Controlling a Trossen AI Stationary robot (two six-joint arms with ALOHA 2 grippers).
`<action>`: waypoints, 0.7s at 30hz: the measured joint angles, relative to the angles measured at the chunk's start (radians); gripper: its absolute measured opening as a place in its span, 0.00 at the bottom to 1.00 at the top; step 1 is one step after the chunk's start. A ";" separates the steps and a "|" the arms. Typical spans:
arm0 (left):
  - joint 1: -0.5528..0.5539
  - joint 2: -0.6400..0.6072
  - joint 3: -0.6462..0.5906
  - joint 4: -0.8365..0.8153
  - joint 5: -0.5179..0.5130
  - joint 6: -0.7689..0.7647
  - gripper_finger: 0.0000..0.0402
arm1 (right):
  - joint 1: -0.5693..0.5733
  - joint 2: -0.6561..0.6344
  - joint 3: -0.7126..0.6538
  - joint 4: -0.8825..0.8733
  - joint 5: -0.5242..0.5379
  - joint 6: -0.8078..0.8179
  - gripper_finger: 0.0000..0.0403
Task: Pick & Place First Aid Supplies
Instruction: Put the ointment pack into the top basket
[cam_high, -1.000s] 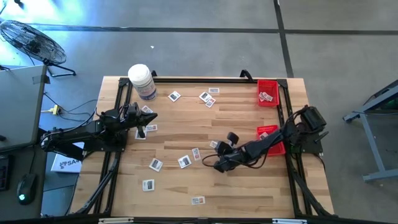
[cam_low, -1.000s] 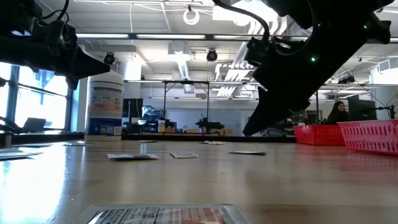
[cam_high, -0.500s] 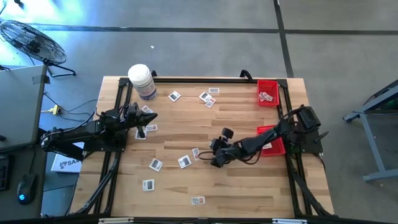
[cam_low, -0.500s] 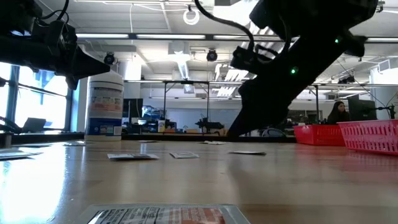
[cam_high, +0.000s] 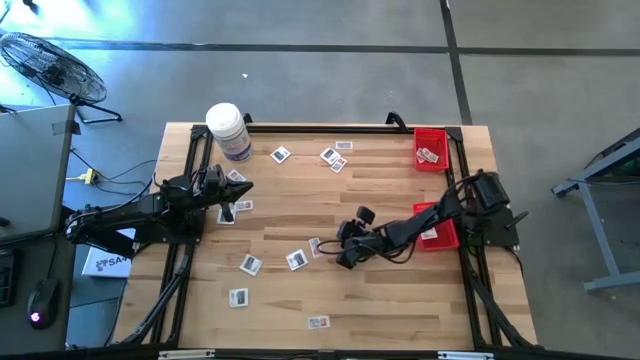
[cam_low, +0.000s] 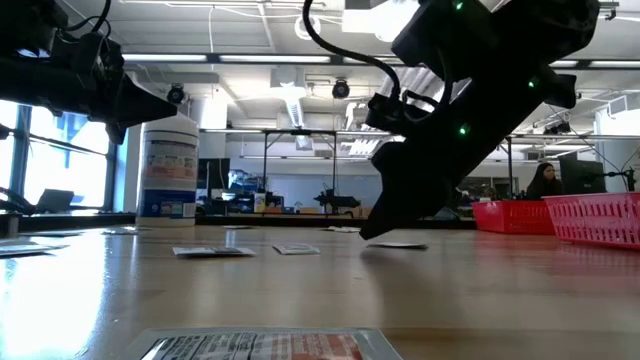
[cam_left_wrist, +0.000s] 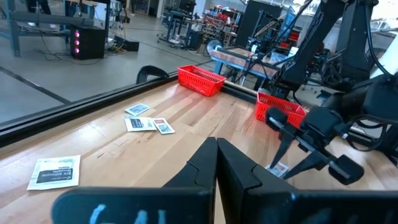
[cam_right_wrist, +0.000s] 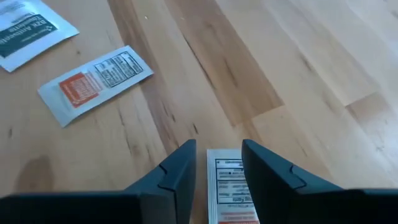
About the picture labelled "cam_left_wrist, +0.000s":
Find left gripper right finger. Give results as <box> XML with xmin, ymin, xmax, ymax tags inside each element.
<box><xmin>217</xmin><ymin>138</ymin><xmax>398</xmax><ymax>224</ymax></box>

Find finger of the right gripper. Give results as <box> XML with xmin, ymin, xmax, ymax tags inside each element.
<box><xmin>269</xmin><ymin>131</ymin><xmax>295</xmax><ymax>169</ymax></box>
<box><xmin>281</xmin><ymin>151</ymin><xmax>328</xmax><ymax>180</ymax></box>

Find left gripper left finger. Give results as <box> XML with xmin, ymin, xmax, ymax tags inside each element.
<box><xmin>52</xmin><ymin>137</ymin><xmax>218</xmax><ymax>224</ymax></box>

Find white packet red print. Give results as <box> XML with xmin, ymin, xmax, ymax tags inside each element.
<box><xmin>152</xmin><ymin>117</ymin><xmax>176</xmax><ymax>135</ymax></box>
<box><xmin>264</xmin><ymin>161</ymin><xmax>290</xmax><ymax>179</ymax></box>

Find blue-white small packet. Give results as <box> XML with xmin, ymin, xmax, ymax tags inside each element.
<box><xmin>124</xmin><ymin>103</ymin><xmax>151</xmax><ymax>117</ymax></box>

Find red plastic basket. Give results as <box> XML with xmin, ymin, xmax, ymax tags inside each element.
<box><xmin>254</xmin><ymin>91</ymin><xmax>308</xmax><ymax>129</ymax></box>
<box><xmin>177</xmin><ymin>64</ymin><xmax>228</xmax><ymax>97</ymax></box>

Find white packet black print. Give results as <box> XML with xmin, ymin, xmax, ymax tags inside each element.
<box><xmin>26</xmin><ymin>154</ymin><xmax>81</xmax><ymax>191</ymax></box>
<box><xmin>124</xmin><ymin>116</ymin><xmax>157</xmax><ymax>133</ymax></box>

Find black tall cabinet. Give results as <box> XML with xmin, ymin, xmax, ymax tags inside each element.
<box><xmin>235</xmin><ymin>0</ymin><xmax>282</xmax><ymax>48</ymax></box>

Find black clamp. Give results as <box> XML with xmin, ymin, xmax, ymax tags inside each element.
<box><xmin>136</xmin><ymin>65</ymin><xmax>170</xmax><ymax>85</ymax></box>

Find black floor box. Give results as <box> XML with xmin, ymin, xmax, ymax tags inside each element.
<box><xmin>113</xmin><ymin>34</ymin><xmax>140</xmax><ymax>52</ymax></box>

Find black computer tower pink lights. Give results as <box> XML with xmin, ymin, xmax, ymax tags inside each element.
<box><xmin>70</xmin><ymin>24</ymin><xmax>106</xmax><ymax>60</ymax></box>

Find person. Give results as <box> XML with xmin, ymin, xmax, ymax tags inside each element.
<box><xmin>26</xmin><ymin>0</ymin><xmax>52</xmax><ymax>16</ymax></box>

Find blue-grey steel frame table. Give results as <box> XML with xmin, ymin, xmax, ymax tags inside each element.
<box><xmin>208</xmin><ymin>45</ymin><xmax>299</xmax><ymax>91</ymax></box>

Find black aluminium table frame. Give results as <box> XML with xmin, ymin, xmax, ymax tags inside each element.
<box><xmin>0</xmin><ymin>70</ymin><xmax>261</xmax><ymax>149</ymax></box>

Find blue steel bench frame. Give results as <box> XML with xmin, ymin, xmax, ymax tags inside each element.
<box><xmin>0</xmin><ymin>0</ymin><xmax>111</xmax><ymax>58</ymax></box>

